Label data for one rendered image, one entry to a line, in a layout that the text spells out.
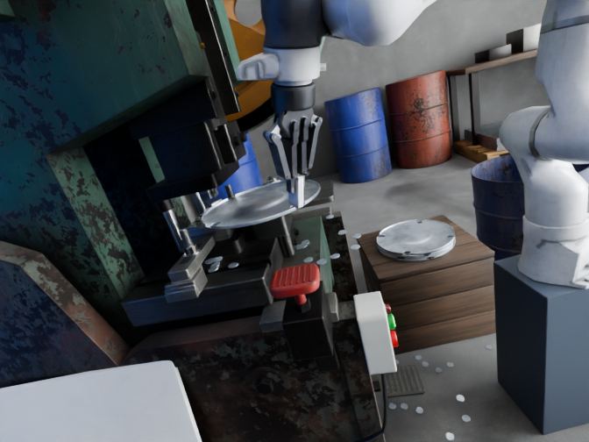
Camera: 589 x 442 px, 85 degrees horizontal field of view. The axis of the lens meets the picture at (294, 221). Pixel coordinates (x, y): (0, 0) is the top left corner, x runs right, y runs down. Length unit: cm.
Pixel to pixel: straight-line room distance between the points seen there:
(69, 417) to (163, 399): 21
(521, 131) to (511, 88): 366
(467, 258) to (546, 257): 36
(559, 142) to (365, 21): 48
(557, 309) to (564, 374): 21
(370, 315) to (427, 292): 69
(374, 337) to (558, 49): 63
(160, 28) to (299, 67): 21
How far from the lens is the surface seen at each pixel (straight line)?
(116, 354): 79
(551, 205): 88
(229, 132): 71
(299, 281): 44
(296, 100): 54
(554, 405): 116
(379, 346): 61
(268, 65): 53
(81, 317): 77
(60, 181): 72
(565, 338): 102
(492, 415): 124
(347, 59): 404
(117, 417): 85
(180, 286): 62
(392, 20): 49
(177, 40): 57
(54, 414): 92
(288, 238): 75
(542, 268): 95
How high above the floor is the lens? 99
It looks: 20 degrees down
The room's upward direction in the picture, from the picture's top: 15 degrees counter-clockwise
